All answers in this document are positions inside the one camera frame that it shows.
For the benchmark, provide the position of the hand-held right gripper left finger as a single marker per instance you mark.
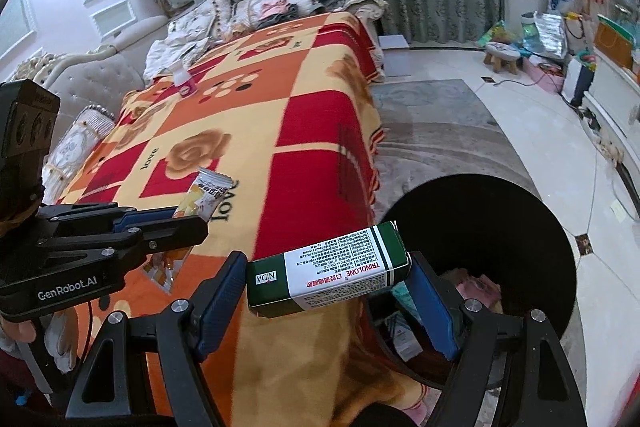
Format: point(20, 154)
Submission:
point(222, 302)

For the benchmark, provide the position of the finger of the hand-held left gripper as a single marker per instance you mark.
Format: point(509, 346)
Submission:
point(140, 216)
point(165, 234)

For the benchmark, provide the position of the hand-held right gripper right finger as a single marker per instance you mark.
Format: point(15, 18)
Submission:
point(435, 312)

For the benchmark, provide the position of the yellow white snack wrapper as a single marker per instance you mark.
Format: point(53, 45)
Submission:
point(207, 192)

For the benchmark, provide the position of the black trash bin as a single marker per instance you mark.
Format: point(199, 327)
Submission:
point(475, 217)

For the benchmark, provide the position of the green white medicine box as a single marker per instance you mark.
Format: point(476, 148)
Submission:
point(330, 272)

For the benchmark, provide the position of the person's left hand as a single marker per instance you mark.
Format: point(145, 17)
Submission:
point(60, 342)

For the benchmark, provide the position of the small white carton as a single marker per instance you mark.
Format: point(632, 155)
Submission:
point(405, 337)

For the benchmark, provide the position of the pink packet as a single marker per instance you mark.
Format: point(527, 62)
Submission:
point(477, 289)

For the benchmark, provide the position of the silver striped floral pillow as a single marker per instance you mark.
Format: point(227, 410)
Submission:
point(75, 142)

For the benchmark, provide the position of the white bottle with pink label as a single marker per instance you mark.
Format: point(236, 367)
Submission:
point(184, 79)

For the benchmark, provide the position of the white silver crumpled cloth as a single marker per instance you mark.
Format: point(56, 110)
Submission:
point(175, 57)

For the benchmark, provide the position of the red orange printed blanket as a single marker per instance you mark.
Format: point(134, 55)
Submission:
point(310, 132)

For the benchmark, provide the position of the grey rug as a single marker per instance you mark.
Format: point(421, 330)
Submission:
point(425, 122)

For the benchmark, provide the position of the silver fringed pillow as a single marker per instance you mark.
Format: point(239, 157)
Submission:
point(200, 14)

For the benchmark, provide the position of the beige fringed pillow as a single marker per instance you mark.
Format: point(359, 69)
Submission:
point(270, 7)

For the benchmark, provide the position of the pink clothes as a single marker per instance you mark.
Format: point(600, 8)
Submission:
point(277, 9)

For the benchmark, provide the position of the pink box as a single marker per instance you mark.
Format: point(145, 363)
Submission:
point(542, 74)

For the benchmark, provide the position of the small wooden stool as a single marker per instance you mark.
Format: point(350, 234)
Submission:
point(502, 54)

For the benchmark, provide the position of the dark blue white bag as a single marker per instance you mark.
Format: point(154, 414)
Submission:
point(582, 82)

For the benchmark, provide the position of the colourful plastic bags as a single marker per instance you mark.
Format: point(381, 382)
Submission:
point(500, 34)

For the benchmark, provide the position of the white cabinet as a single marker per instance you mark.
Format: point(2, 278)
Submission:
point(615, 82)

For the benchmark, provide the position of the silver foil bag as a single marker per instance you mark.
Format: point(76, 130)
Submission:
point(550, 34)

